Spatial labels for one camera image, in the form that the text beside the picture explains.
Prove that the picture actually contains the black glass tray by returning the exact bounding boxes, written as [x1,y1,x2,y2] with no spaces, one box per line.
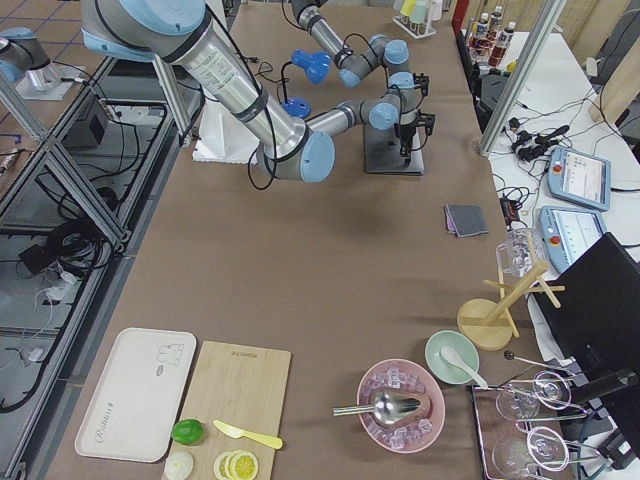
[471,387,609,479]

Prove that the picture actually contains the blue desk lamp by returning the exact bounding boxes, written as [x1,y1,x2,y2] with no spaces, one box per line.
[277,48,332,119]

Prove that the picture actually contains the pink bowl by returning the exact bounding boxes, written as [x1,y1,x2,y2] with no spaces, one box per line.
[356,359,446,454]

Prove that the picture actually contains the lemon slices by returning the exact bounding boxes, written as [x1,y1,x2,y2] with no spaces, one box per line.
[213,450,259,480]

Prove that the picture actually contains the green lime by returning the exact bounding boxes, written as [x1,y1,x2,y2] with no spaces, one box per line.
[171,419,205,445]

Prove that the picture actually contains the black monitor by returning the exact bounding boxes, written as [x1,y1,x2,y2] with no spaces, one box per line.
[530,233,639,379]

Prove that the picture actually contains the cream plastic tray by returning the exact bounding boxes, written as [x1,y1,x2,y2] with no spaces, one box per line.
[74,327,197,463]

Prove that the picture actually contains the grey laptop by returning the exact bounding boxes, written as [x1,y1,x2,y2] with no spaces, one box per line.
[364,125,425,176]

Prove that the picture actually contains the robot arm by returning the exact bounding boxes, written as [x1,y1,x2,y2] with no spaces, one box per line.
[291,0,416,89]
[81,1,435,183]

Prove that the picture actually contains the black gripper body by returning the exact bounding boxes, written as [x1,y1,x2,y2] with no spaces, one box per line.
[394,110,436,150]

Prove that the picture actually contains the white ceramic spoon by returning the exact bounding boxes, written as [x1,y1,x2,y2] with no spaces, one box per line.
[440,346,489,389]

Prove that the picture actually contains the metal ice scoop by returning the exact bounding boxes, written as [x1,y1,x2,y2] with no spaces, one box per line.
[332,389,432,428]

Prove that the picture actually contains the blue tablet pendant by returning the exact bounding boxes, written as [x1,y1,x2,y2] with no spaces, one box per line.
[539,206,607,273]
[547,147,612,212]

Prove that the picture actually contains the wooden stand with round base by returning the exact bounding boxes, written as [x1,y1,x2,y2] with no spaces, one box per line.
[457,260,566,351]

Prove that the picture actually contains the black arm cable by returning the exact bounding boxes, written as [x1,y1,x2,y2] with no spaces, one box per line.
[199,0,281,191]

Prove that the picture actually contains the clear glass mug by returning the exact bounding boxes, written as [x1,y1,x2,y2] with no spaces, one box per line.
[496,228,548,278]

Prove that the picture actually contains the aluminium frame post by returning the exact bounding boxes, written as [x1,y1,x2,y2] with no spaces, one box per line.
[478,0,567,157]

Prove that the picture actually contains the yellow plastic knife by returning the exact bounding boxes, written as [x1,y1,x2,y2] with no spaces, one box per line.
[213,419,284,450]

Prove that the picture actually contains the white cup rack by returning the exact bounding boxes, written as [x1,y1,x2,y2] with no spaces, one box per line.
[392,0,443,39]

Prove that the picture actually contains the half onion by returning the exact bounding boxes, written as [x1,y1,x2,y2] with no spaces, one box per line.
[164,451,194,480]

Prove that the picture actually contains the grey folded cloth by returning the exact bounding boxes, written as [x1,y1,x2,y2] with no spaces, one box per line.
[444,204,489,238]

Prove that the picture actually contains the green bowl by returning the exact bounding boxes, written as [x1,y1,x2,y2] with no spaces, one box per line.
[424,330,479,385]

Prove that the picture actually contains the wooden cutting board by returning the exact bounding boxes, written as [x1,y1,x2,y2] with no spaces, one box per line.
[170,341,291,480]

